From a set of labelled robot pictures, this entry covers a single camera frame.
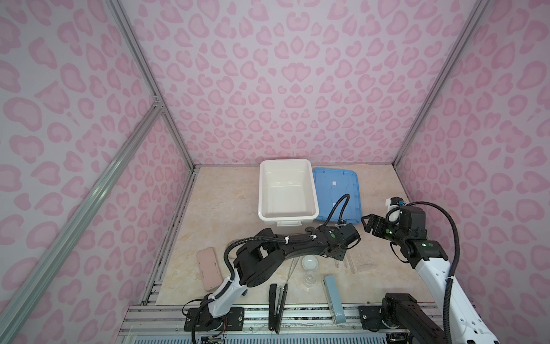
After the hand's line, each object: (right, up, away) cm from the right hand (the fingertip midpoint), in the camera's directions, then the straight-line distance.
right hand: (371, 219), depth 79 cm
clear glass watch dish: (-22, -18, +6) cm, 29 cm away
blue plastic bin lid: (-8, +13, +31) cm, 35 cm away
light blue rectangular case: (-15, -28, -3) cm, 32 cm away
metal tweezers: (-29, -20, +7) cm, 36 cm away
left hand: (-9, -13, +8) cm, 18 cm away
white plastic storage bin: (-30, +7, +28) cm, 42 cm away
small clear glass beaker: (-22, -22, +1) cm, 32 cm away
